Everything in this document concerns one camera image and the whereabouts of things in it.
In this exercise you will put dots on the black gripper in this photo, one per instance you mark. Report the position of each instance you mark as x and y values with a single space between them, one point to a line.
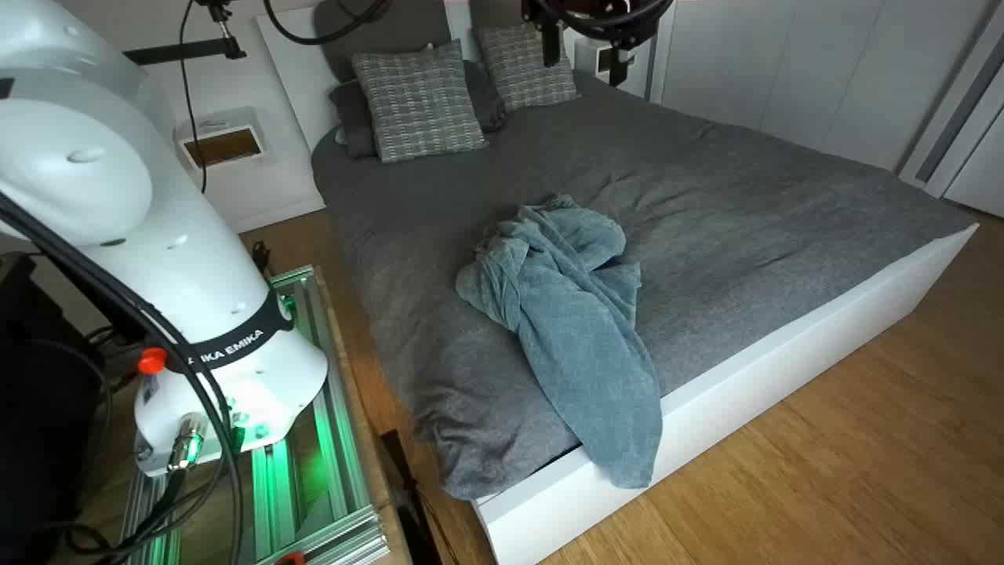
618 23

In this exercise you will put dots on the blue fleece blanket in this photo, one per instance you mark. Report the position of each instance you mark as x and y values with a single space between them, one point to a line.
575 316

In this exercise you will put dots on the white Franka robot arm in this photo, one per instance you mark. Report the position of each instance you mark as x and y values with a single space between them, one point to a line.
104 159

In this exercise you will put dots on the white nightstand with wooden opening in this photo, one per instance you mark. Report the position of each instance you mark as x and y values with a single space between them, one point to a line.
261 193
580 51

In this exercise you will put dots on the grey checked pillow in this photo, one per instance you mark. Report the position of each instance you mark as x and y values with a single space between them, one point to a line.
418 105
527 66

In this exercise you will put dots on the grey headboard cushion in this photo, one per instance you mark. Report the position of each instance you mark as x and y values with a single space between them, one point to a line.
409 32
498 10

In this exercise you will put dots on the white wardrobe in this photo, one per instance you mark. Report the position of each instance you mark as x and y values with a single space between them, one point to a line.
794 73

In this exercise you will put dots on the grey bed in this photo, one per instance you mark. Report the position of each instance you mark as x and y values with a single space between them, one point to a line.
731 208

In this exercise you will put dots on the dark grey pillow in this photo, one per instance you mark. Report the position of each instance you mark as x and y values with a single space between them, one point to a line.
351 125

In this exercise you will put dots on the white door with grey strip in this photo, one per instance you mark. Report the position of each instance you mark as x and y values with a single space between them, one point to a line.
983 168

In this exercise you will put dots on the small black floor object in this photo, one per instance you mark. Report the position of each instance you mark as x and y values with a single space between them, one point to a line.
259 258

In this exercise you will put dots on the aluminium profile robot stand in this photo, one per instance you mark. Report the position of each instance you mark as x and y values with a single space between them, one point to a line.
333 537

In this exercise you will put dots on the black box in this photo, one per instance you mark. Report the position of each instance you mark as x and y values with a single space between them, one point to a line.
41 441

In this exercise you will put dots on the white bed frame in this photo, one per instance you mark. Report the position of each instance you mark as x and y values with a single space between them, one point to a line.
754 386

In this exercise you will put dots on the black bar mount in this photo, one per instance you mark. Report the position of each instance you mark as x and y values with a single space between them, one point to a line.
190 51

